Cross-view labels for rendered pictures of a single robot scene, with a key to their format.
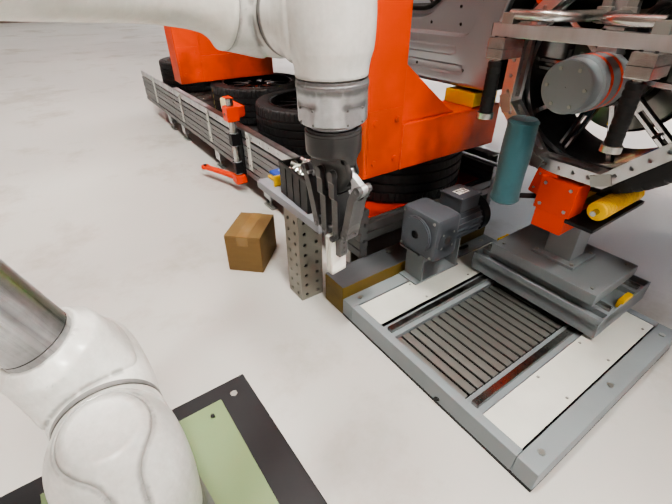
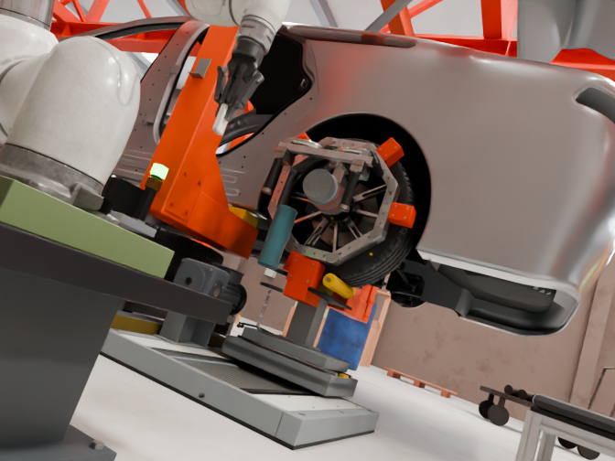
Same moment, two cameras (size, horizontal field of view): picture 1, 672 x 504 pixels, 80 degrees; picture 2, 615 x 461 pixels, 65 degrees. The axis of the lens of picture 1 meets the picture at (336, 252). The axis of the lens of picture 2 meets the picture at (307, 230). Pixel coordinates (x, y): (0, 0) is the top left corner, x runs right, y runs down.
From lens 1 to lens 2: 0.99 m
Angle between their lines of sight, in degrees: 52
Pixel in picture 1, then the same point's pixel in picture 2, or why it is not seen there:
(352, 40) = (280, 11)
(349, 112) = (266, 38)
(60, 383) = (43, 44)
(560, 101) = (314, 190)
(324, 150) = (249, 48)
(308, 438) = not seen: hidden behind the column
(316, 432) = not seen: hidden behind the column
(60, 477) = (95, 41)
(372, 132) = (181, 177)
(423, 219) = (200, 267)
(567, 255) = (303, 338)
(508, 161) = (275, 231)
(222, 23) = not seen: outside the picture
